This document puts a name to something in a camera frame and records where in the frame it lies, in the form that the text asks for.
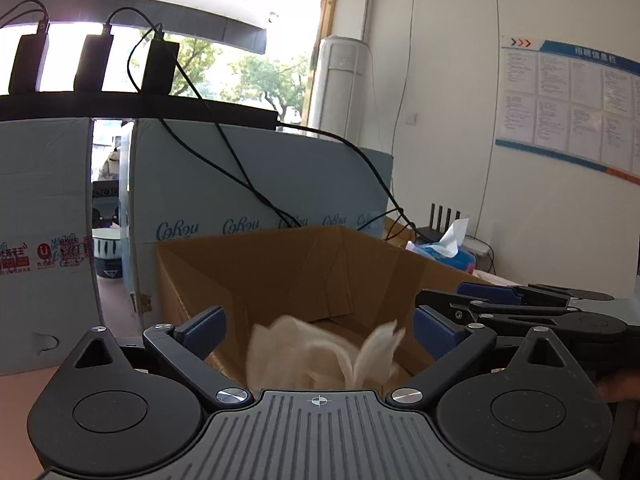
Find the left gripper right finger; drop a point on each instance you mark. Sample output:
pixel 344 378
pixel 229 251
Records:
pixel 454 348

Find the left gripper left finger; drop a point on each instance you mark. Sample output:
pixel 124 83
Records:
pixel 179 353

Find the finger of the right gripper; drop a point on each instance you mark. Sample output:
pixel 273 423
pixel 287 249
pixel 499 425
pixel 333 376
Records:
pixel 530 294
pixel 504 319

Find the blue tissue pack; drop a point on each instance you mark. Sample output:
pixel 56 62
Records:
pixel 445 247

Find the black wifi router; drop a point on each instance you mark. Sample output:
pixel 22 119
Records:
pixel 439 222

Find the striped ceramic bowl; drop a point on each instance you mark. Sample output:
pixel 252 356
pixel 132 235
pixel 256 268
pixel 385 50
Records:
pixel 107 252

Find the open brown cardboard box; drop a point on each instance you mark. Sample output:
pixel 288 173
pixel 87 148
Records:
pixel 336 278

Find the large light blue carton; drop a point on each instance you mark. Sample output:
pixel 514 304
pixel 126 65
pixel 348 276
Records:
pixel 49 297

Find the white floor air conditioner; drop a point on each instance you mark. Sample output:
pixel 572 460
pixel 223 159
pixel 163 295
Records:
pixel 338 93

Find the black charger device right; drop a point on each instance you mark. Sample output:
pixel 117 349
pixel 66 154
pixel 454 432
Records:
pixel 160 66

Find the black charger device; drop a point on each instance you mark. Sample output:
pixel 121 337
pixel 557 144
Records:
pixel 160 66
pixel 29 60
pixel 93 61

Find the black charger device middle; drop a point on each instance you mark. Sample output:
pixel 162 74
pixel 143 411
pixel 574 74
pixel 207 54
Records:
pixel 93 61

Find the black charger device left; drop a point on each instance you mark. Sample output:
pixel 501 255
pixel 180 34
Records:
pixel 29 60

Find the blue wall notice board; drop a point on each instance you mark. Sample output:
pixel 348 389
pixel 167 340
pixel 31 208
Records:
pixel 569 102

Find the black shelf rail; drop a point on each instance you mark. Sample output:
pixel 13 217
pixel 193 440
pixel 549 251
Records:
pixel 126 105

